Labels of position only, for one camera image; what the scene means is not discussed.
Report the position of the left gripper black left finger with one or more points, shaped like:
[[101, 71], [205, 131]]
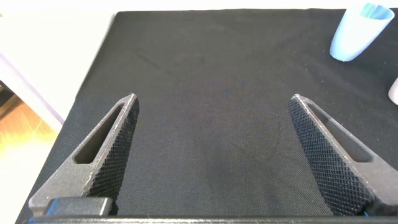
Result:
[[115, 155]]

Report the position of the black tablecloth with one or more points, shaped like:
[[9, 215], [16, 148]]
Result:
[[211, 109]]

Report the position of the light blue plastic cup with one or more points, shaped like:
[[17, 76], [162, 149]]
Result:
[[354, 34]]

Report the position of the white wall baseboard rail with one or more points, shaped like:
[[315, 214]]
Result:
[[31, 99]]

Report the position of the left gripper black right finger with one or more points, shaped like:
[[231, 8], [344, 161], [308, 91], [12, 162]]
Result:
[[326, 161]]

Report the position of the cream plastic cup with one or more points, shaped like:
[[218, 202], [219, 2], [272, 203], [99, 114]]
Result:
[[394, 93]]

